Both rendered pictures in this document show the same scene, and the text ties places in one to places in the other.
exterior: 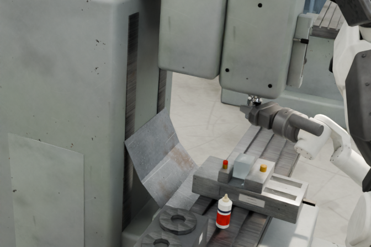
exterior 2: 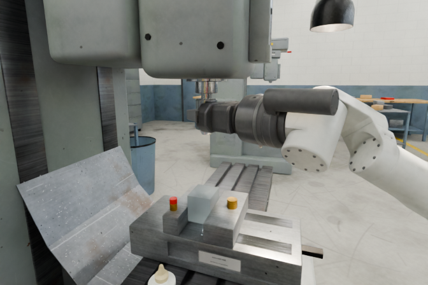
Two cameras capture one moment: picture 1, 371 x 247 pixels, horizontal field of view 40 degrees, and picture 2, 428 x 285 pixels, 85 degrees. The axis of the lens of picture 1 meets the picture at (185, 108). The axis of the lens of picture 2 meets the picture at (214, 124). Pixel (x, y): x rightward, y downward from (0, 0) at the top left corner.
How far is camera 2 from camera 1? 1.14 m
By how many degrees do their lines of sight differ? 14
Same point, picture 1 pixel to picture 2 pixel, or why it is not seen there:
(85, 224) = not seen: outside the picture
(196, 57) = (96, 21)
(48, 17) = not seen: outside the picture
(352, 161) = (408, 165)
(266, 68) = (209, 14)
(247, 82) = (183, 51)
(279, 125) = (246, 119)
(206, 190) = (150, 249)
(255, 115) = (205, 112)
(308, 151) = (318, 151)
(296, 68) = (260, 27)
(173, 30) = not seen: outside the picture
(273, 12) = not seen: outside the picture
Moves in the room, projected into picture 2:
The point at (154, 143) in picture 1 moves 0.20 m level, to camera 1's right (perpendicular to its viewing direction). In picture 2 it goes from (93, 187) to (167, 185)
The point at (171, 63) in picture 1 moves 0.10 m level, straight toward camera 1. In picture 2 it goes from (65, 44) to (27, 33)
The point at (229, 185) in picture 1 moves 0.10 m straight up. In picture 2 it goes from (182, 238) to (180, 191)
